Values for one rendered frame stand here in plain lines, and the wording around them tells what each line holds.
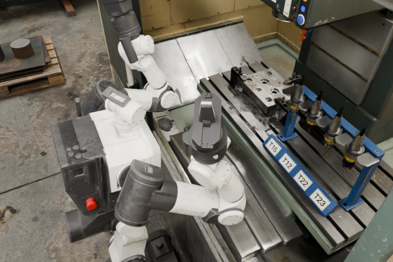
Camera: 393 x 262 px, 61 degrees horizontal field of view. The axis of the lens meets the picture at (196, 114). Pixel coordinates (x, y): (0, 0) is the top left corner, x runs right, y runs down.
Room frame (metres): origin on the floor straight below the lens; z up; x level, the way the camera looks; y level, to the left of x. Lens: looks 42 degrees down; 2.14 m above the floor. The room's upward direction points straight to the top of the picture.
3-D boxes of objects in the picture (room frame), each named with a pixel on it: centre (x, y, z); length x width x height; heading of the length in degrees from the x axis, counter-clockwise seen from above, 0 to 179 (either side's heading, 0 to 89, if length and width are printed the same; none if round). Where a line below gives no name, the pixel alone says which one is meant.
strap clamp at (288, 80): (1.56, -0.56, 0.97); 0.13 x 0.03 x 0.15; 116
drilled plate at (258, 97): (1.51, -0.41, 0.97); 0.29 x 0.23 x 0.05; 26
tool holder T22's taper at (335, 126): (0.93, -0.54, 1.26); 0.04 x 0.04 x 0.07
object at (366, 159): (0.78, -0.61, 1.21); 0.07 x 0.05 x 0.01; 116
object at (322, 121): (0.98, -0.51, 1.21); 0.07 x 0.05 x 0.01; 116
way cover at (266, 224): (1.10, -0.15, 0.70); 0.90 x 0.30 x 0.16; 26
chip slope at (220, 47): (2.05, -0.13, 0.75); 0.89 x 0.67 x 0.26; 116
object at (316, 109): (1.03, -0.49, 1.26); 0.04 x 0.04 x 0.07
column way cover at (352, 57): (1.65, -0.82, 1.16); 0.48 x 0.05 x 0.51; 26
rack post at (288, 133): (1.20, -0.47, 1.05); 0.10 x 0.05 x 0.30; 116
